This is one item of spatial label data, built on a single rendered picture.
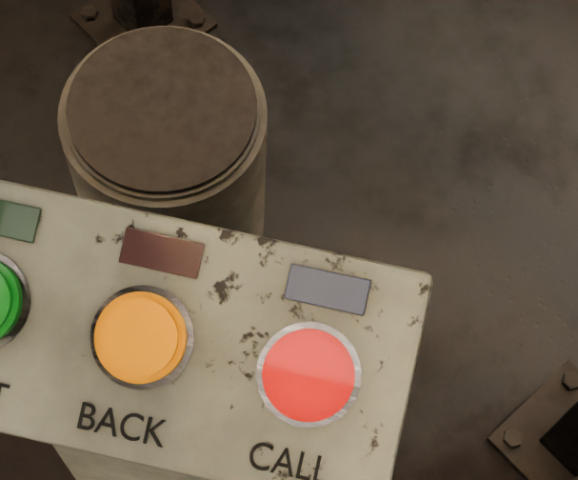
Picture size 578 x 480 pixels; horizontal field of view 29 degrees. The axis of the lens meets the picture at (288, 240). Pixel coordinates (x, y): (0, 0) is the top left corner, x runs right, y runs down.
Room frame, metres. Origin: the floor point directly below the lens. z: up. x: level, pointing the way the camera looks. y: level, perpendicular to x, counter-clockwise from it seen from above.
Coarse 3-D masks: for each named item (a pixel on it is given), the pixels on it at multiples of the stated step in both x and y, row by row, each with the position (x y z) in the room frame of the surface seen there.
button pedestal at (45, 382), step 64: (0, 192) 0.21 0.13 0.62; (0, 256) 0.18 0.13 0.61; (64, 256) 0.18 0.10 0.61; (256, 256) 0.19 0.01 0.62; (320, 256) 0.19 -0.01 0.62; (64, 320) 0.16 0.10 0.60; (192, 320) 0.16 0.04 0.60; (256, 320) 0.16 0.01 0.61; (320, 320) 0.17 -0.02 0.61; (384, 320) 0.17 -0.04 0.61; (0, 384) 0.13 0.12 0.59; (64, 384) 0.13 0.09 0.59; (128, 384) 0.13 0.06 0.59; (192, 384) 0.14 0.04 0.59; (256, 384) 0.14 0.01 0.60; (384, 384) 0.14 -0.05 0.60; (64, 448) 0.12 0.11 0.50; (128, 448) 0.11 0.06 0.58; (192, 448) 0.11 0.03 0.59; (256, 448) 0.11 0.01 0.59; (320, 448) 0.11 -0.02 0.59; (384, 448) 0.12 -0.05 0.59
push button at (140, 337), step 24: (120, 312) 0.16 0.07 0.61; (144, 312) 0.16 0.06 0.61; (168, 312) 0.16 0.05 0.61; (96, 336) 0.15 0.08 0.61; (120, 336) 0.15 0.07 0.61; (144, 336) 0.15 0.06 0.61; (168, 336) 0.15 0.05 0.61; (120, 360) 0.14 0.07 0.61; (144, 360) 0.14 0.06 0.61; (168, 360) 0.14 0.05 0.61
